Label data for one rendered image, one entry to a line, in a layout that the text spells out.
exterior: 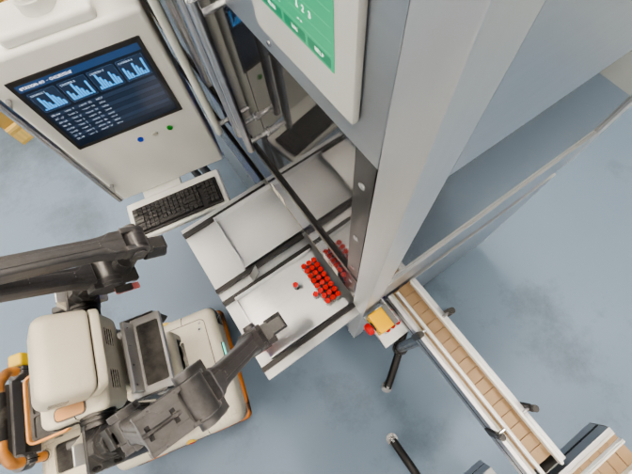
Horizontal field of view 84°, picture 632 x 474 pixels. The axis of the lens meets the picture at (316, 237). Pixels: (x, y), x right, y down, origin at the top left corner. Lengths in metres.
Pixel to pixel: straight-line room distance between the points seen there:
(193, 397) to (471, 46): 0.64
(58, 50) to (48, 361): 0.83
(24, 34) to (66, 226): 1.94
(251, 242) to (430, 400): 1.38
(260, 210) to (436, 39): 1.27
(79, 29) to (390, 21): 1.07
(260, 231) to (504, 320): 1.59
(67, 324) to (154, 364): 0.33
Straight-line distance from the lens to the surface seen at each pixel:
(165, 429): 0.71
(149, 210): 1.73
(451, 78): 0.29
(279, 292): 1.35
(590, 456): 1.48
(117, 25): 1.28
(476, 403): 1.33
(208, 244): 1.49
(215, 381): 0.75
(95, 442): 1.15
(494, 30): 0.28
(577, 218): 2.85
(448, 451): 2.29
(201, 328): 2.06
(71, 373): 1.04
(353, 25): 0.34
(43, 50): 1.32
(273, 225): 1.45
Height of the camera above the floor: 2.19
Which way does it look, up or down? 69 degrees down
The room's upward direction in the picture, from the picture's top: 10 degrees counter-clockwise
